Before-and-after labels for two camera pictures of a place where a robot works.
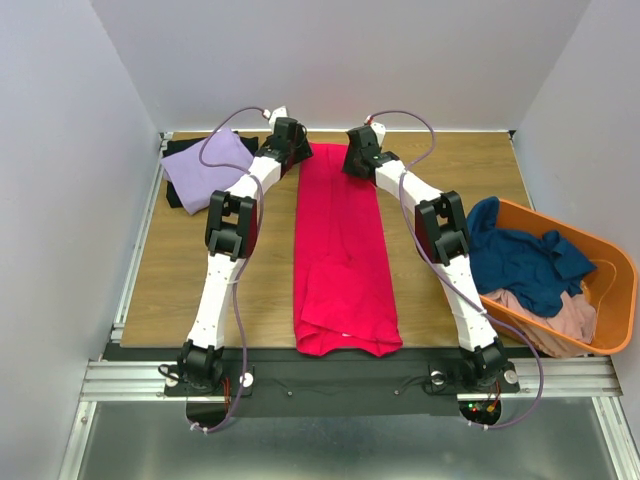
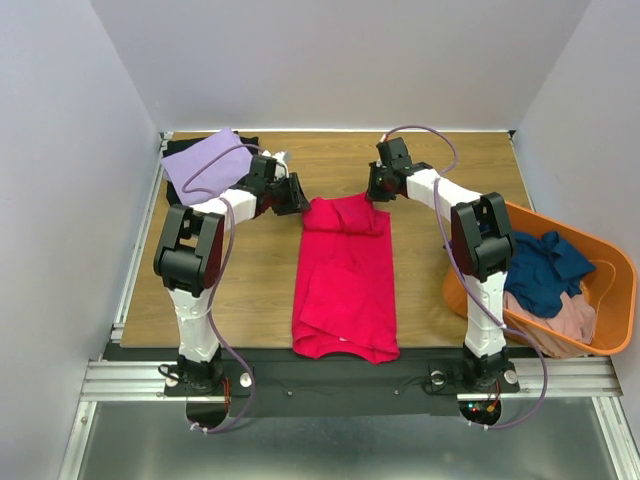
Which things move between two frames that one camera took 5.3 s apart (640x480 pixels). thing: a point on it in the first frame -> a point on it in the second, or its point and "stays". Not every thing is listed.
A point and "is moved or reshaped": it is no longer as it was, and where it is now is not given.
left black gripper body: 301,150 -> 282,191
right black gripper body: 351,165 -> 376,185
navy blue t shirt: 531,274 stays
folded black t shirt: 172,145 stays
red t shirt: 344,295 is moved or reshaped
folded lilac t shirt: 192,182 stays
